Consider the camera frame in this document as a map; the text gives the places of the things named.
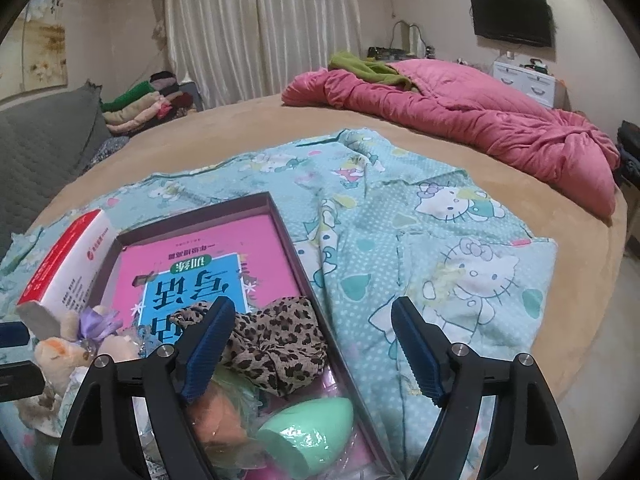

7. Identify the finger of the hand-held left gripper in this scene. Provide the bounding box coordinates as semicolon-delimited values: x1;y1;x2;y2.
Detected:
0;321;31;350
0;360;47;402

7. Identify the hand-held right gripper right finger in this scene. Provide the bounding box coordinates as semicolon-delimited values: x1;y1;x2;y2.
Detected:
390;296;573;480

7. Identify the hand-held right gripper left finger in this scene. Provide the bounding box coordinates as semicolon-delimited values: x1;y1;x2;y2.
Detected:
59;296;237;480

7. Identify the plush bear bouquet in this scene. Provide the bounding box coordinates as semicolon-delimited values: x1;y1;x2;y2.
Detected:
20;305;148;436

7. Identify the orange sponge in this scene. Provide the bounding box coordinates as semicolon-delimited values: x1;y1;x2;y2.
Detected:
185;375;273;476

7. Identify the leopard print cloth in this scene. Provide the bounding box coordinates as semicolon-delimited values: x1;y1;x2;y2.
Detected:
170;296;328;398

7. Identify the green egg sponge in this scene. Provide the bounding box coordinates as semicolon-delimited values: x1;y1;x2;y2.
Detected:
256;396;355;471

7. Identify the shallow maroon box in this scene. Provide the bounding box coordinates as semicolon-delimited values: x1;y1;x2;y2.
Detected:
92;191;401;480

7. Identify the pink workbook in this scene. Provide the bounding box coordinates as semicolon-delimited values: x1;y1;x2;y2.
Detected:
107;210;351;461

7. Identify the red and white box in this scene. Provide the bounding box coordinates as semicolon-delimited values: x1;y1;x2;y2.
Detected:
16;209;122;338

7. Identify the cartoon cat printed blanket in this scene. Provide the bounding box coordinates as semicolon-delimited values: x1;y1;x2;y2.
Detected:
0;127;558;480

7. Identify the grey quilted headboard cover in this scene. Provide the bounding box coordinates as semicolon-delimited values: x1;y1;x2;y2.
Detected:
0;80;112;256

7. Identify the blue patterned pillow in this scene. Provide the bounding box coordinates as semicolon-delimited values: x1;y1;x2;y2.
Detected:
82;136;132;171

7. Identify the round tan bed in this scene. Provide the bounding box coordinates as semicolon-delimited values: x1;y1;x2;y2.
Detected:
20;92;628;411

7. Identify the pink quilt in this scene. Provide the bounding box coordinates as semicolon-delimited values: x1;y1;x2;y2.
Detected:
281;58;621;218

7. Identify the stack of folded clothes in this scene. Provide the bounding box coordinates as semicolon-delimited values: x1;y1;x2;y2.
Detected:
100;71;203;137

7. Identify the green blanket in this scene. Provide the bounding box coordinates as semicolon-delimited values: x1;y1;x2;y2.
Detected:
328;51;413;92

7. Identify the white drawer cabinet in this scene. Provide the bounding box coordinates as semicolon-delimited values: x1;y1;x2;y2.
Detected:
492;57;568;108

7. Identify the dark cloth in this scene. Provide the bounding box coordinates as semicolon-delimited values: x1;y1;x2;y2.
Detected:
617;120;640;191

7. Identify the cluttered dressing table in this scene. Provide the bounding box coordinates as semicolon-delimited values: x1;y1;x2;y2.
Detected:
367;20;438;61

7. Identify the white curtain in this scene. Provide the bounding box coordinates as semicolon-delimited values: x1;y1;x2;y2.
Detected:
162;0;363;108

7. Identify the blossom wall painting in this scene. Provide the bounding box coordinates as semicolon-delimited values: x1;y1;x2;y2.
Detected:
0;0;68;101

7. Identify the wall television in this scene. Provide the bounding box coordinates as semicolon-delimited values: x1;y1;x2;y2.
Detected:
469;0;553;48

